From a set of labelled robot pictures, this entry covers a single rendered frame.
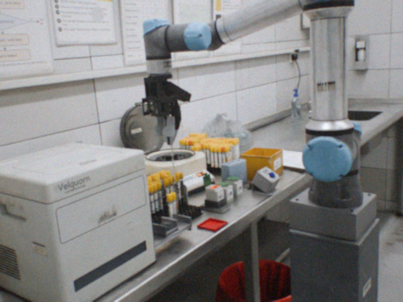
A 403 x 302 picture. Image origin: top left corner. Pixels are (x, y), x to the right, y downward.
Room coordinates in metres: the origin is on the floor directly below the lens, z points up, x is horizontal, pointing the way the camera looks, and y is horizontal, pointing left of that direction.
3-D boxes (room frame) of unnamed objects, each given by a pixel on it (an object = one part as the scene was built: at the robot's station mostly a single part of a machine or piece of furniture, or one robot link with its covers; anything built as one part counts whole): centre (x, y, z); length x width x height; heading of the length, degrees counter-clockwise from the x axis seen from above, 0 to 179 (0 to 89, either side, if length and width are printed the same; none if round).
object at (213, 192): (1.39, -0.03, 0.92); 0.05 x 0.04 x 0.06; 54
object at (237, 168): (1.60, -0.11, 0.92); 0.10 x 0.07 x 0.10; 135
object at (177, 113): (1.30, 0.08, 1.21); 0.05 x 0.02 x 0.09; 52
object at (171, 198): (1.31, 0.10, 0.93); 0.17 x 0.09 x 0.11; 143
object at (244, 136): (2.34, -0.18, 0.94); 0.20 x 0.17 x 0.14; 126
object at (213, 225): (1.25, -0.01, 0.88); 0.07 x 0.07 x 0.01; 53
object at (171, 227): (1.12, 0.13, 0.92); 0.21 x 0.07 x 0.05; 143
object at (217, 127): (2.21, -0.07, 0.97); 0.26 x 0.17 x 0.19; 157
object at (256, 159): (1.72, -0.24, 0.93); 0.13 x 0.13 x 0.10; 58
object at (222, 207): (1.39, -0.03, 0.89); 0.09 x 0.05 x 0.04; 54
